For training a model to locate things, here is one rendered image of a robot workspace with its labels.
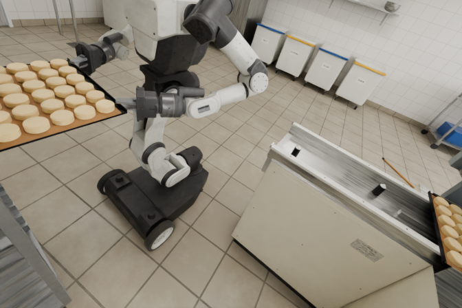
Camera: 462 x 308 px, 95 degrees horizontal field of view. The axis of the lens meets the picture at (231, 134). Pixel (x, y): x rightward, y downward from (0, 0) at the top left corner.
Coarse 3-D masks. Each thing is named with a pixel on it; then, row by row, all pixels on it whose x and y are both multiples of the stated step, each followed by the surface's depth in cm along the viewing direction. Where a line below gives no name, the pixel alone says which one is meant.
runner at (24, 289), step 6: (36, 276) 80; (30, 282) 78; (36, 282) 78; (24, 288) 75; (30, 288) 77; (12, 294) 75; (18, 294) 74; (0, 300) 73; (6, 300) 71; (12, 300) 73; (0, 306) 70
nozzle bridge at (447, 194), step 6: (456, 156) 101; (450, 162) 102; (456, 162) 99; (456, 168) 100; (456, 186) 105; (444, 192) 111; (450, 192) 107; (456, 192) 105; (450, 198) 107; (456, 198) 106; (456, 204) 107
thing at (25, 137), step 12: (36, 72) 72; (0, 96) 59; (84, 96) 68; (12, 120) 54; (84, 120) 60; (96, 120) 61; (24, 132) 52; (48, 132) 54; (0, 144) 48; (12, 144) 49
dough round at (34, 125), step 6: (30, 120) 53; (36, 120) 53; (42, 120) 54; (48, 120) 55; (24, 126) 51; (30, 126) 51; (36, 126) 52; (42, 126) 53; (48, 126) 54; (30, 132) 52; (36, 132) 52; (42, 132) 53
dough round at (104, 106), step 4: (100, 100) 66; (104, 100) 66; (108, 100) 67; (96, 104) 64; (100, 104) 64; (104, 104) 65; (108, 104) 65; (112, 104) 66; (96, 108) 64; (100, 108) 63; (104, 108) 64; (108, 108) 64; (112, 108) 65; (100, 112) 64; (104, 112) 64; (108, 112) 65
